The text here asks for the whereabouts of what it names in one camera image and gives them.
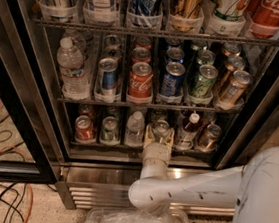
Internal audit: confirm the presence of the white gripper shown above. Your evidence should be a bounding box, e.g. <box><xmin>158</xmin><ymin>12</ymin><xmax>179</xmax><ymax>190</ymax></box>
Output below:
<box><xmin>140</xmin><ymin>124</ymin><xmax>175</xmax><ymax>180</ymax></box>

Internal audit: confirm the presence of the silver 7up can bottom shelf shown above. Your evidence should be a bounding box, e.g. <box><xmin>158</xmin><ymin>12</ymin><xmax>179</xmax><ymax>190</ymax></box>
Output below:
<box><xmin>152</xmin><ymin>120</ymin><xmax>170</xmax><ymax>143</ymax></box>

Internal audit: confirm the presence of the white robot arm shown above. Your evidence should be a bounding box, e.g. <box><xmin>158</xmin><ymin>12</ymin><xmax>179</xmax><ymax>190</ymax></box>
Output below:
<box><xmin>128</xmin><ymin>142</ymin><xmax>279</xmax><ymax>223</ymax></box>

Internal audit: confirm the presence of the small water bottle bottom shelf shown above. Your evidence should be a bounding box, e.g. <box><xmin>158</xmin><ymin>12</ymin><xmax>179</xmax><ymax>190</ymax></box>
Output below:
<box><xmin>124</xmin><ymin>111</ymin><xmax>145</xmax><ymax>147</ymax></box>

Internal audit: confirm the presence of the bronze can bottom shelf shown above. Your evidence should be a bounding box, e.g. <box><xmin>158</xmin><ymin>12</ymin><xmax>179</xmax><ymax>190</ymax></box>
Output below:
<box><xmin>196</xmin><ymin>124</ymin><xmax>222</xmax><ymax>152</ymax></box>

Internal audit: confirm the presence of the green can bottom shelf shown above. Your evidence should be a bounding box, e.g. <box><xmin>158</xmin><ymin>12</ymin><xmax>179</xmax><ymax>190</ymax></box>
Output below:
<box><xmin>100</xmin><ymin>116</ymin><xmax>119</xmax><ymax>143</ymax></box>

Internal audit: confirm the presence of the red coca-cola can front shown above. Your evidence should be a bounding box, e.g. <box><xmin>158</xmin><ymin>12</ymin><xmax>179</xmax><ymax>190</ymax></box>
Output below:
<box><xmin>128</xmin><ymin>62</ymin><xmax>153</xmax><ymax>98</ymax></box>

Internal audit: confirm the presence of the blue pepsi can front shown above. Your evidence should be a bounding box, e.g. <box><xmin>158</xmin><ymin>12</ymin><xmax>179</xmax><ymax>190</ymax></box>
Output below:
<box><xmin>160</xmin><ymin>62</ymin><xmax>186</xmax><ymax>97</ymax></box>

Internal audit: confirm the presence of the blue pepsi can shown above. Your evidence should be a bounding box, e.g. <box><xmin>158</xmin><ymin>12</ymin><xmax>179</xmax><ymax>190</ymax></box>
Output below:
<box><xmin>160</xmin><ymin>62</ymin><xmax>186</xmax><ymax>97</ymax></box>
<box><xmin>164</xmin><ymin>47</ymin><xmax>185</xmax><ymax>64</ymax></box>

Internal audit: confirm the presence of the green can front middle shelf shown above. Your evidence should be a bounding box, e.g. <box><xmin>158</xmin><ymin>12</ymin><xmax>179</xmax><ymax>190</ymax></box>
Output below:
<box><xmin>189</xmin><ymin>65</ymin><xmax>218</xmax><ymax>99</ymax></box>

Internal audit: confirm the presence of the red can bottom shelf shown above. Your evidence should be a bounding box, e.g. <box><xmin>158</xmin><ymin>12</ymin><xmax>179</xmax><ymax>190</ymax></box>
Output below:
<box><xmin>74</xmin><ymin>115</ymin><xmax>95</xmax><ymax>142</ymax></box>

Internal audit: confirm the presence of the blue silver can middle shelf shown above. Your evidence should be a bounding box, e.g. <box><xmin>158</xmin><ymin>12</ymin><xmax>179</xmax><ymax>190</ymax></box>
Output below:
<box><xmin>97</xmin><ymin>57</ymin><xmax>119</xmax><ymax>96</ymax></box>

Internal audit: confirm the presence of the gold can front middle shelf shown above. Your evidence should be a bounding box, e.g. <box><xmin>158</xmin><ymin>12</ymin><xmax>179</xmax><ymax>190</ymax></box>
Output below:
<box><xmin>219</xmin><ymin>70</ymin><xmax>252</xmax><ymax>104</ymax></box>

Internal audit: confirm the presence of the gold can shelf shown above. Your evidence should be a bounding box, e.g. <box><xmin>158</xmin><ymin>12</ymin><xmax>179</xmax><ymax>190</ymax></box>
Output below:
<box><xmin>219</xmin><ymin>70</ymin><xmax>252</xmax><ymax>104</ymax></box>
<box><xmin>170</xmin><ymin>0</ymin><xmax>202</xmax><ymax>31</ymax></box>
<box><xmin>217</xmin><ymin>53</ymin><xmax>247</xmax><ymax>89</ymax></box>

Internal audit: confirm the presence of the stainless steel fridge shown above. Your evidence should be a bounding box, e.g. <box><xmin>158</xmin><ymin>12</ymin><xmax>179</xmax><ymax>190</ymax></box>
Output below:
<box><xmin>5</xmin><ymin>0</ymin><xmax>279</xmax><ymax>209</ymax></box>

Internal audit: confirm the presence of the right glass fridge door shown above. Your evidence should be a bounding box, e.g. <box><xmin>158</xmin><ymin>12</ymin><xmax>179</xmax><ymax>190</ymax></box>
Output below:
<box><xmin>220</xmin><ymin>78</ymin><xmax>279</xmax><ymax>169</ymax></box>

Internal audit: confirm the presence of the glass fridge door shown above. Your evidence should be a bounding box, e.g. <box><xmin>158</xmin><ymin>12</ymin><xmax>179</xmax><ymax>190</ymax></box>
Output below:
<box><xmin>0</xmin><ymin>0</ymin><xmax>59</xmax><ymax>184</ymax></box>
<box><xmin>220</xmin><ymin>78</ymin><xmax>279</xmax><ymax>169</ymax></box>

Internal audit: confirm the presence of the large water bottle middle shelf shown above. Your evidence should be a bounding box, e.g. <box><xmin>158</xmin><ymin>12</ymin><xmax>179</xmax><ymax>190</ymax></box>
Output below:
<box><xmin>56</xmin><ymin>38</ymin><xmax>89</xmax><ymax>100</ymax></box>

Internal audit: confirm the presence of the gold can top shelf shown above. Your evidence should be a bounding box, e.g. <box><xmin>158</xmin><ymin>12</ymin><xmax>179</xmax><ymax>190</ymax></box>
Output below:
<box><xmin>170</xmin><ymin>0</ymin><xmax>202</xmax><ymax>31</ymax></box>

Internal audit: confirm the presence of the left glass fridge door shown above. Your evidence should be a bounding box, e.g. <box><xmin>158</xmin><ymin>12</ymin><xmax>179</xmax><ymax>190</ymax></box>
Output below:
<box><xmin>0</xmin><ymin>0</ymin><xmax>59</xmax><ymax>184</ymax></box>

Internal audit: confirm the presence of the white green can top shelf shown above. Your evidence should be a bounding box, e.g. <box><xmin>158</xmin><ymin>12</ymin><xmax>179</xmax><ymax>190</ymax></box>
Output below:
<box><xmin>211</xmin><ymin>0</ymin><xmax>250</xmax><ymax>22</ymax></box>

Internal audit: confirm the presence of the red coca-cola can top shelf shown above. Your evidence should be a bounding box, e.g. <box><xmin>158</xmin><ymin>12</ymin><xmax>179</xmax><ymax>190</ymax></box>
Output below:
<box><xmin>247</xmin><ymin>0</ymin><xmax>279</xmax><ymax>39</ymax></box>

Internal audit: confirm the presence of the brown drink bottle white cap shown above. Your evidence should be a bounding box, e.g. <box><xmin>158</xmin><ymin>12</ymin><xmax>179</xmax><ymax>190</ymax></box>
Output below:
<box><xmin>174</xmin><ymin>113</ymin><xmax>200</xmax><ymax>151</ymax></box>

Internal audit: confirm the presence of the orange cable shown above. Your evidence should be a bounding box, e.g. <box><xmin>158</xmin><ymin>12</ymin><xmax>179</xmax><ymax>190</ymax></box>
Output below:
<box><xmin>20</xmin><ymin>182</ymin><xmax>37</xmax><ymax>223</ymax></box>

